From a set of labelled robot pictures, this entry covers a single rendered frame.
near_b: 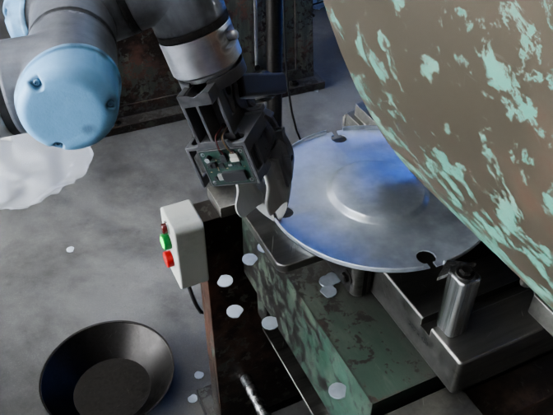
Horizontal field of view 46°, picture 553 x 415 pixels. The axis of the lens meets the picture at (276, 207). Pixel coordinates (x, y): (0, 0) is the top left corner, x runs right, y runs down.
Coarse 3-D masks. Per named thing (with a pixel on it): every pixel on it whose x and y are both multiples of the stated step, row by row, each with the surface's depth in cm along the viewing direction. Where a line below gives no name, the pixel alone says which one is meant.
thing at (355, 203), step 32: (352, 128) 94; (320, 160) 89; (352, 160) 89; (384, 160) 89; (320, 192) 84; (352, 192) 83; (384, 192) 83; (416, 192) 83; (288, 224) 79; (320, 224) 79; (352, 224) 79; (384, 224) 79; (416, 224) 79; (448, 224) 79; (320, 256) 74; (352, 256) 75; (384, 256) 75; (448, 256) 75
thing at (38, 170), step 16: (0, 144) 195; (16, 144) 197; (32, 144) 198; (0, 160) 193; (16, 160) 194; (32, 160) 194; (48, 160) 194; (64, 160) 201; (80, 160) 204; (0, 176) 191; (16, 176) 191; (32, 176) 193; (48, 176) 194; (64, 176) 199; (80, 176) 205; (0, 192) 191; (16, 192) 193; (32, 192) 195; (48, 192) 196; (0, 208) 196; (16, 208) 195
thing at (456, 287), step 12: (468, 264) 72; (456, 276) 71; (468, 276) 70; (480, 276) 71; (444, 288) 73; (456, 288) 71; (468, 288) 70; (444, 300) 74; (456, 300) 72; (468, 300) 72; (444, 312) 74; (456, 312) 73; (468, 312) 73; (444, 324) 75; (456, 324) 74
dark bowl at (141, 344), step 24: (72, 336) 156; (96, 336) 158; (120, 336) 159; (144, 336) 158; (48, 360) 150; (72, 360) 154; (96, 360) 158; (120, 360) 158; (144, 360) 157; (168, 360) 152; (48, 384) 147; (72, 384) 152; (96, 384) 153; (120, 384) 153; (144, 384) 153; (168, 384) 146; (48, 408) 141; (72, 408) 147; (96, 408) 148; (120, 408) 148; (144, 408) 145
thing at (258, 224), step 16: (256, 208) 81; (288, 208) 81; (256, 224) 79; (272, 224) 79; (272, 240) 77; (288, 240) 77; (272, 256) 75; (288, 256) 75; (304, 256) 75; (336, 272) 90; (352, 272) 85; (368, 272) 85; (352, 288) 87; (368, 288) 87
